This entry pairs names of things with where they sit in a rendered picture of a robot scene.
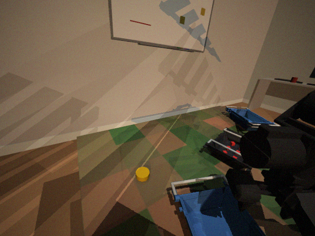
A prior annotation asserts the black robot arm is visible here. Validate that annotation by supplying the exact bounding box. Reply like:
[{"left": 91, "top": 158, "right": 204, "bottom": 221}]
[{"left": 240, "top": 90, "right": 315, "bottom": 236}]

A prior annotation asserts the yellow short cylinder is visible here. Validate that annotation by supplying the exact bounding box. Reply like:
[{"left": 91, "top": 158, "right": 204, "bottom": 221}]
[{"left": 136, "top": 167, "right": 150, "bottom": 182}]

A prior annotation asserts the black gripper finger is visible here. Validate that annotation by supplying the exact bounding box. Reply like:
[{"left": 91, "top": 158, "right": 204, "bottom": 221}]
[
  {"left": 238, "top": 201, "right": 257, "bottom": 212},
  {"left": 280, "top": 206, "right": 292, "bottom": 220}
]

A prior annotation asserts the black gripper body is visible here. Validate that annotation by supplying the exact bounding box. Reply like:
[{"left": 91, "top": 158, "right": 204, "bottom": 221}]
[{"left": 225, "top": 169, "right": 315, "bottom": 204}]

